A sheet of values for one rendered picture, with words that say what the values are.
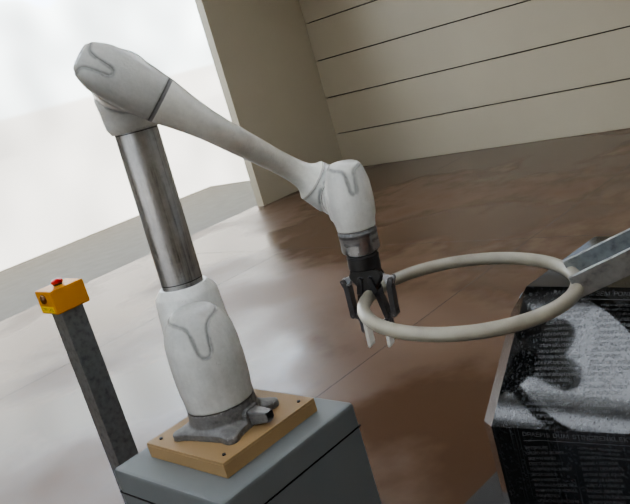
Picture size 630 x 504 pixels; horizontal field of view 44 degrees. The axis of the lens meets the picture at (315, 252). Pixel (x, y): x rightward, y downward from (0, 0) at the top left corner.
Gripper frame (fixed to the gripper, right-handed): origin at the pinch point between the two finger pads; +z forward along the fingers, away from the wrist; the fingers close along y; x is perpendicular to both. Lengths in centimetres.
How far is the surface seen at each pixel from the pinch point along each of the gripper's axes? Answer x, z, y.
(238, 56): 671, -66, -438
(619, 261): 2, -13, 55
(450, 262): 19.6, -9.5, 13.5
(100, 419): 13, 35, -114
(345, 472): -24.1, 22.5, -3.3
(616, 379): 4, 14, 51
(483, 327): -21.9, -10.5, 32.5
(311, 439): -30.2, 10.6, -5.8
